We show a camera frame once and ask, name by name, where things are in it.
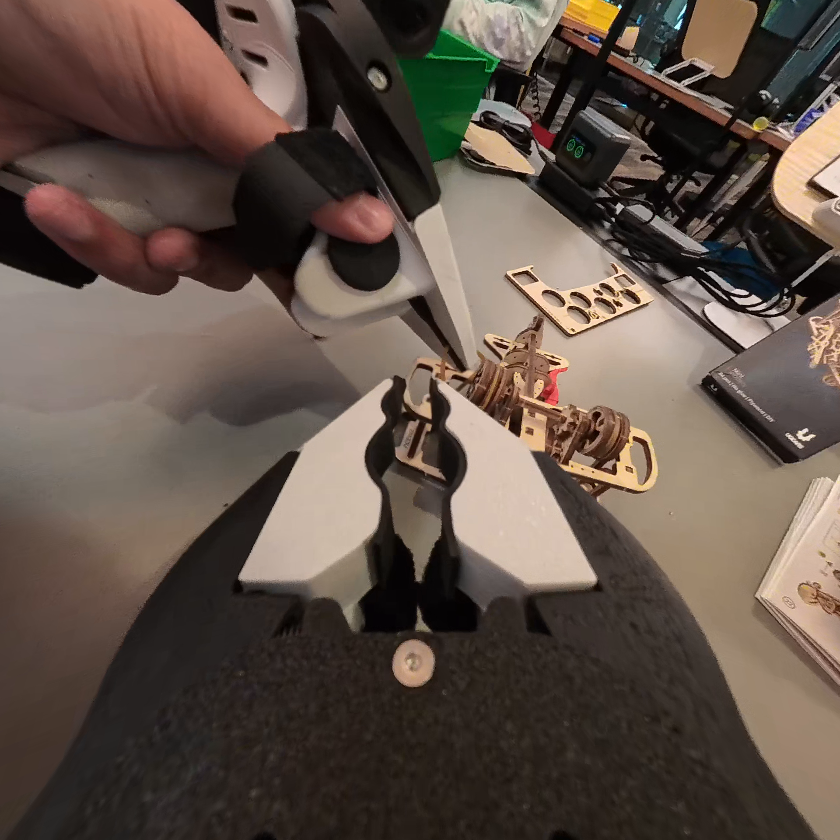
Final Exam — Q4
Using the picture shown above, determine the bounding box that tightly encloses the black cable bundle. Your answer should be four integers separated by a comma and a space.
591, 177, 798, 319

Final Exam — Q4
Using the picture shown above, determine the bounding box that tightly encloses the light wooden table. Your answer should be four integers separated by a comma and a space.
771, 98, 840, 252

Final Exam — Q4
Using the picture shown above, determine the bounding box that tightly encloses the green plastic bin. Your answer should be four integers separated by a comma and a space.
397, 29, 501, 161

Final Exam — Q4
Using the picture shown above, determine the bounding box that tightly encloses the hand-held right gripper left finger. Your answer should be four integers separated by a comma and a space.
238, 377, 421, 634

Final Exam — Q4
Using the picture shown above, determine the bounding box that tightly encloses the plywood chair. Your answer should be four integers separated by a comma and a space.
681, 0, 760, 80

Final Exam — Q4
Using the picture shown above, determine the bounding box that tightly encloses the black model kit box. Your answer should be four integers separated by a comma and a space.
702, 295, 840, 463

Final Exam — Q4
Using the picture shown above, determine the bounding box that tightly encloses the grey portable power station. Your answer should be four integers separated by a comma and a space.
554, 108, 632, 191

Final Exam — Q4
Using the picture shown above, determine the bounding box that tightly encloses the pale green cloth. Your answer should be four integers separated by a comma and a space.
445, 0, 569, 70

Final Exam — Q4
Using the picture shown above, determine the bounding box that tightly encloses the yellow bin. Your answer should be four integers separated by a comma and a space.
563, 0, 619, 30

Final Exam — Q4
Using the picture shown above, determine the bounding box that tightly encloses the brown cardboard piece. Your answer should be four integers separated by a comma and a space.
462, 123, 536, 175

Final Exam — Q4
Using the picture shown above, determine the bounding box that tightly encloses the white instruction booklet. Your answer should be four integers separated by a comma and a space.
755, 476, 840, 686

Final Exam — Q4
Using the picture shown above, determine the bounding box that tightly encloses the person's left hand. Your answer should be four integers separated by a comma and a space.
0, 0, 396, 296

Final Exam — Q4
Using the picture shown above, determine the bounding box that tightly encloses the white tablet stand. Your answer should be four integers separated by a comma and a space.
659, 58, 716, 86

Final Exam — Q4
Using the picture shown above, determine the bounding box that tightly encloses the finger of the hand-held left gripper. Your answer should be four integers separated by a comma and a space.
406, 197, 479, 371

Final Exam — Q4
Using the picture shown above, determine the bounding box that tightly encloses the grey desk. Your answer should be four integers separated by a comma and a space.
0, 154, 840, 840

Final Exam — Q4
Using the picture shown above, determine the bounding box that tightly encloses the brown wooden table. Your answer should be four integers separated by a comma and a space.
558, 20, 796, 153

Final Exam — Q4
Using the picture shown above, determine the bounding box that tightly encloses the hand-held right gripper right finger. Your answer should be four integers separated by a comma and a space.
419, 378, 599, 634

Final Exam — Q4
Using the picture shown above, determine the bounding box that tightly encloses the wooden model airplane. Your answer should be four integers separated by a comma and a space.
392, 315, 659, 497

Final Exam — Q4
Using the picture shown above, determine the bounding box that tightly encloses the plywood sheet with cutouts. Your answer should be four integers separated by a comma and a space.
505, 262, 655, 337

